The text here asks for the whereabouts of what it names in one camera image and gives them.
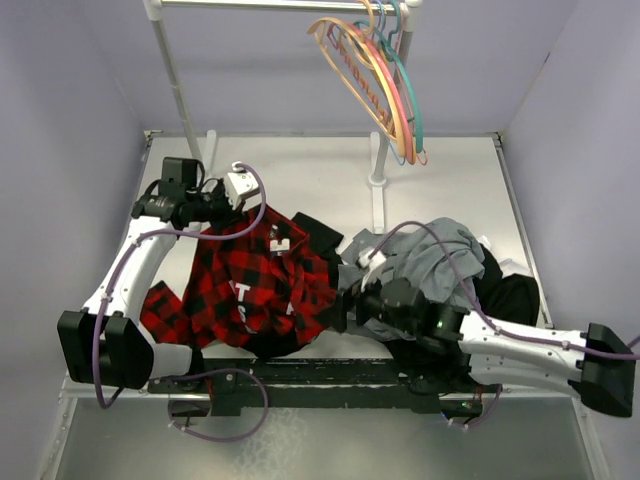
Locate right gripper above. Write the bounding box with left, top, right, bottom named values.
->
left=318, top=267, right=418, bottom=336

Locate red black plaid shirt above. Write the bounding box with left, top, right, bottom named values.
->
left=139, top=203, right=341, bottom=351

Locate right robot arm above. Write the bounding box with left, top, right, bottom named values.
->
left=334, top=278, right=639, bottom=418

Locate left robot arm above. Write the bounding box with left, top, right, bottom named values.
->
left=57, top=157, right=261, bottom=392

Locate grey shirt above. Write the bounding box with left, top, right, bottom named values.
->
left=338, top=217, right=486, bottom=342

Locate pink plastic hanger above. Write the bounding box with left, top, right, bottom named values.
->
left=324, top=0, right=430, bottom=166

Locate yellow plastic hanger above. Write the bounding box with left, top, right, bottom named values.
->
left=331, top=20, right=418, bottom=165

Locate teal plastic hanger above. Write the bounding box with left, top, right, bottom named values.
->
left=375, top=1, right=426, bottom=164

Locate black garment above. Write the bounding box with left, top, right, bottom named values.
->
left=244, top=212, right=343, bottom=360
left=384, top=239, right=541, bottom=371

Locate black garment right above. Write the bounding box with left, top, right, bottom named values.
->
left=384, top=239, right=541, bottom=371

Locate white clothes rack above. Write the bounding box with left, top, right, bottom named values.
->
left=141, top=0, right=429, bottom=236

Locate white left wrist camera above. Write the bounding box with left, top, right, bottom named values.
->
left=223, top=162, right=261, bottom=210

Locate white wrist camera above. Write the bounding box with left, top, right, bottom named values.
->
left=356, top=247, right=386, bottom=270
left=223, top=162, right=261, bottom=210

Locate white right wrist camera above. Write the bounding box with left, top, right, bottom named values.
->
left=356, top=247, right=386, bottom=270

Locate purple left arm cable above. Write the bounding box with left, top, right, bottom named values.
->
left=92, top=160, right=269, bottom=443

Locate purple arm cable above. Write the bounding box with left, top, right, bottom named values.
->
left=92, top=160, right=269, bottom=443
left=368, top=220, right=640, bottom=430

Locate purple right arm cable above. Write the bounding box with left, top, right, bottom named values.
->
left=368, top=220, right=640, bottom=430

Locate aluminium front rail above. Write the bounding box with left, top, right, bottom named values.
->
left=58, top=355, right=590, bottom=401

